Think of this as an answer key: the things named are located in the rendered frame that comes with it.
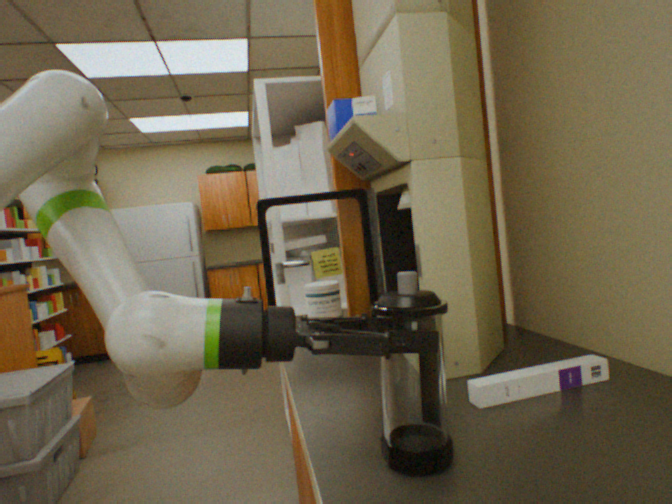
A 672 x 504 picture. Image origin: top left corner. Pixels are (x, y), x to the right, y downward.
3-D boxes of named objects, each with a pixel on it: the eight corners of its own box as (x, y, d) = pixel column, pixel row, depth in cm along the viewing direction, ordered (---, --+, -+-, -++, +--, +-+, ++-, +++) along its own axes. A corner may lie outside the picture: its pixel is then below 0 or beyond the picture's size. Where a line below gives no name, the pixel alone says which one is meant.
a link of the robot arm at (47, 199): (7, 136, 79) (82, 137, 88) (4, 193, 87) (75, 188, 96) (47, 207, 73) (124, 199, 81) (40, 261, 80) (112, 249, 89)
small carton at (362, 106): (376, 127, 106) (373, 101, 106) (377, 122, 101) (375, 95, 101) (355, 130, 106) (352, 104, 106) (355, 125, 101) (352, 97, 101)
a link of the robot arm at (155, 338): (85, 357, 50) (105, 273, 57) (109, 395, 60) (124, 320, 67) (216, 356, 53) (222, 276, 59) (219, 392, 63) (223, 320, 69)
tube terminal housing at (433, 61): (469, 333, 133) (443, 65, 129) (539, 363, 102) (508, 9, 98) (388, 346, 129) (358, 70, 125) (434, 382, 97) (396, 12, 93)
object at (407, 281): (427, 310, 71) (425, 267, 71) (453, 320, 62) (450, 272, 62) (370, 315, 69) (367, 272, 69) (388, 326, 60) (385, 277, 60)
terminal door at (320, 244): (382, 330, 127) (366, 187, 125) (272, 344, 125) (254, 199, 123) (381, 330, 128) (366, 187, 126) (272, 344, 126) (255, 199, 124)
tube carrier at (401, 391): (436, 428, 73) (429, 294, 72) (468, 461, 62) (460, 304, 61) (371, 437, 71) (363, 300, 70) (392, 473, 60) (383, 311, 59)
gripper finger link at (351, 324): (309, 347, 63) (303, 345, 64) (368, 339, 70) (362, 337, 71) (310, 319, 63) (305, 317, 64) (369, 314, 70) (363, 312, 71)
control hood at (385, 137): (370, 180, 126) (366, 143, 126) (411, 160, 94) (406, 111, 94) (329, 183, 124) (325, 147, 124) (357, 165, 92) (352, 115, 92)
